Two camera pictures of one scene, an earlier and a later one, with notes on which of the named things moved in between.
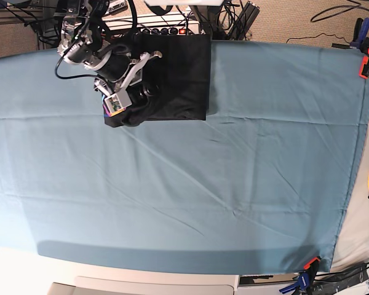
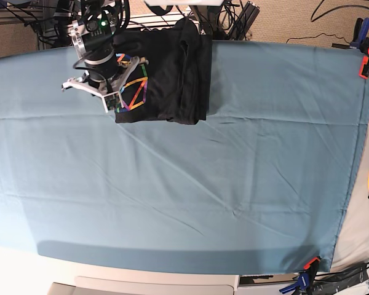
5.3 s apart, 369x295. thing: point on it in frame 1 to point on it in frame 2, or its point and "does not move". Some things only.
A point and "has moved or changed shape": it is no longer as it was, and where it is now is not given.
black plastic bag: [328, 283] does not move
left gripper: [122, 72] to [103, 87]
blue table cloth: [260, 187] does not move
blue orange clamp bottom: [305, 278] does not move
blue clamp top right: [361, 29] does not move
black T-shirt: [185, 66] has moved or changed shape
